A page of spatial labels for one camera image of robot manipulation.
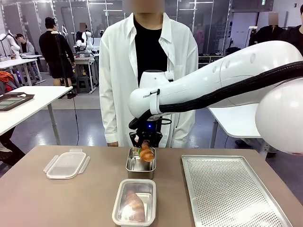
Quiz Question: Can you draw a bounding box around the seated person with orange jacket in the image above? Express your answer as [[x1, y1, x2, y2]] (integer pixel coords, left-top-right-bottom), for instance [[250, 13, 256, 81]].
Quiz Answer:
[[0, 70, 26, 166]]

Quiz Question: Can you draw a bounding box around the white table with grey legs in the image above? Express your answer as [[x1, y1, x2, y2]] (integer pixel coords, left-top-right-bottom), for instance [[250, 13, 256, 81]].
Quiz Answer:
[[207, 103, 269, 152]]

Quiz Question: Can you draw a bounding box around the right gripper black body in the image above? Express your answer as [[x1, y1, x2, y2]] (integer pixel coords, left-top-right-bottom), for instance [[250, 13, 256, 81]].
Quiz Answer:
[[138, 117, 163, 140]]

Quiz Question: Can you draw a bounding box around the perforated metal baking tray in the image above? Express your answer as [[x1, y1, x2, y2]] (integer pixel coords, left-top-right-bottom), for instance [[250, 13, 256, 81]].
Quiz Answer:
[[181, 155, 294, 227]]

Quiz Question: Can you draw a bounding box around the person in white shirt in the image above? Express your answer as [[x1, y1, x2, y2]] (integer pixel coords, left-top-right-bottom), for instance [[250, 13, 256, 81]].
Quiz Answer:
[[98, 0, 199, 148]]

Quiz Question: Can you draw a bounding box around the black tripod stand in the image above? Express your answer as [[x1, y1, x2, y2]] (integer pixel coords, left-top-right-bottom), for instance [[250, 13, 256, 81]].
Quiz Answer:
[[54, 32, 72, 88]]

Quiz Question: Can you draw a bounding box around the brown croissant bread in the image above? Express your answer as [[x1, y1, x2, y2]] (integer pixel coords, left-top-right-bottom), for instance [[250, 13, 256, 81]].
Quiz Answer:
[[120, 189, 145, 222]]

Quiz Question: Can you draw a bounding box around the white background work table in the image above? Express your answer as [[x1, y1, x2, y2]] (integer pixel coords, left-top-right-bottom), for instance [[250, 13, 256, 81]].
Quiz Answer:
[[0, 54, 44, 86]]

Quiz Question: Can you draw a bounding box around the brown tray with grey inserts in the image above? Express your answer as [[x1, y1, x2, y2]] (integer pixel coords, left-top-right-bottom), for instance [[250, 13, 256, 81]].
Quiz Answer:
[[0, 92, 36, 112]]

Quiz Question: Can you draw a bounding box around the person in pink jacket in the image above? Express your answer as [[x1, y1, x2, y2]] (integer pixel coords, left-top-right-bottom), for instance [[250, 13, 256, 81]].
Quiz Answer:
[[193, 23, 206, 55]]

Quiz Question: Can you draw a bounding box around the white humanoid background robot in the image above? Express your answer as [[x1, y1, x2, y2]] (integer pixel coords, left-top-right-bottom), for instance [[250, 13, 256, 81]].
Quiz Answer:
[[73, 29, 95, 53]]

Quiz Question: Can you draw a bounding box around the bystander in dark top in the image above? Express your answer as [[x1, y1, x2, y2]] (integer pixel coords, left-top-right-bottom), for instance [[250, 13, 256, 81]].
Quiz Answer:
[[278, 4, 303, 57]]

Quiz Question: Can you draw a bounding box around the white side table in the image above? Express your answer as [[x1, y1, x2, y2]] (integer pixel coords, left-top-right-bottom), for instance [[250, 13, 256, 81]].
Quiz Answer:
[[0, 85, 73, 145]]

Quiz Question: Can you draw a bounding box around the black plastic stool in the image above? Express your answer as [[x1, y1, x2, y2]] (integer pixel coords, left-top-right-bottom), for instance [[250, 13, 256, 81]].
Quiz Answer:
[[75, 77, 92, 94]]

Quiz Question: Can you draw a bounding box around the man in black clothes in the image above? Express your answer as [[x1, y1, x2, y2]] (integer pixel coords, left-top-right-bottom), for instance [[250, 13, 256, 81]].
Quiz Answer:
[[38, 16, 77, 99]]

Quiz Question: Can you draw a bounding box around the seated person in grey hoodie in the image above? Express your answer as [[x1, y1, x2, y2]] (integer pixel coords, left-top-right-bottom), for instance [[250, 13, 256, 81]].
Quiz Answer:
[[15, 33, 36, 60]]

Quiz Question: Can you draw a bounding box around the golden brown bread roll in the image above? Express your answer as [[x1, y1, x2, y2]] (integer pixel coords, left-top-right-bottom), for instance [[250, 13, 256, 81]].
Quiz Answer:
[[139, 141, 156, 163]]

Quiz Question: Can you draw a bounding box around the bystander in black jacket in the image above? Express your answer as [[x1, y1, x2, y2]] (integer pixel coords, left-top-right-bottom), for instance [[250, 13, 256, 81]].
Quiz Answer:
[[248, 11, 285, 47]]

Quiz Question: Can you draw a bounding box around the black cable hanging to floor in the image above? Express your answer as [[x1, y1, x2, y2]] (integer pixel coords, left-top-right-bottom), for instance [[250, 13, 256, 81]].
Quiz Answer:
[[71, 94, 80, 146]]

